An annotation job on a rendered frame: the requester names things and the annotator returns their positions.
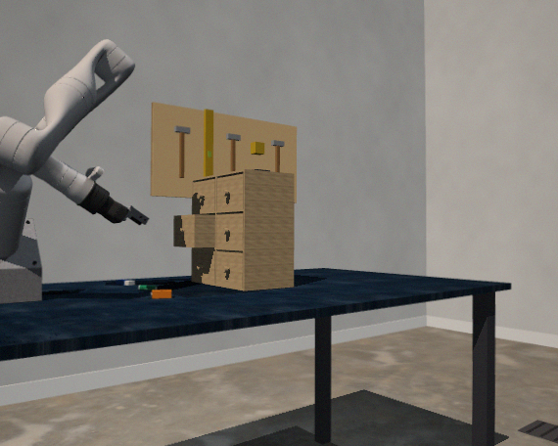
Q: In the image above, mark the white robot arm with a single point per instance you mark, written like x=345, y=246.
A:
x=24, y=149

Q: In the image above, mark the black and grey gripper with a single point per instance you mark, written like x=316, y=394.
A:
x=85, y=192

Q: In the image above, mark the orange rectangular block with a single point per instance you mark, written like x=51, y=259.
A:
x=161, y=293

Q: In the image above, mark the small wooden chest of drawers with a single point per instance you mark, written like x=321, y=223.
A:
x=268, y=229

